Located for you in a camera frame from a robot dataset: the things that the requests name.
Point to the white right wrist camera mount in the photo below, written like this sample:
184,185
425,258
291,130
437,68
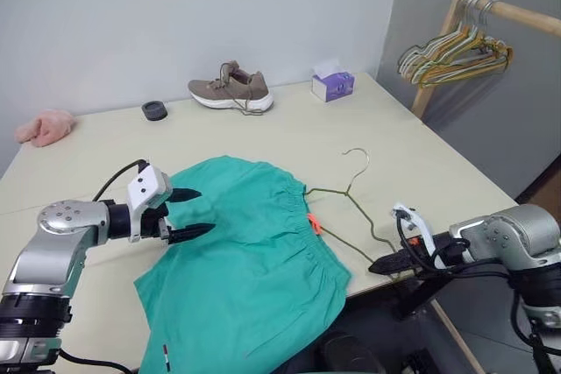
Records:
423,227

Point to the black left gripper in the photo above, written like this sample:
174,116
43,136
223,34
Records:
155,223

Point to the small black round container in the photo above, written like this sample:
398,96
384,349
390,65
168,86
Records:
154,111

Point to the brown sneaker with white sole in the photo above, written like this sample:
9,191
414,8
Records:
228,91

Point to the green shorts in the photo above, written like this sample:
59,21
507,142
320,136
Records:
245,269

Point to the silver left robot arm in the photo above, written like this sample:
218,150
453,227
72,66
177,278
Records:
52,234

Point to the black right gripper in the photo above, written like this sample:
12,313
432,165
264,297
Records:
423,258

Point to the small orange clip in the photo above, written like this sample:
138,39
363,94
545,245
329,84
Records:
314,223

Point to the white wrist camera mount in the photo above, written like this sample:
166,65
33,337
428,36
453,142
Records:
146,188
423,227

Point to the wooden clothes rack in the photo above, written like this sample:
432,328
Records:
517,12

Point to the purple and white tissue box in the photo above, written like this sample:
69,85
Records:
335,85

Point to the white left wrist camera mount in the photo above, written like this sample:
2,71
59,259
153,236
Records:
146,188

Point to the pink fluffy slipper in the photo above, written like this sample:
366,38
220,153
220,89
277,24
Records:
44,129

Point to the dark rounded shape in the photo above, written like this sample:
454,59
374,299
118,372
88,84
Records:
348,354

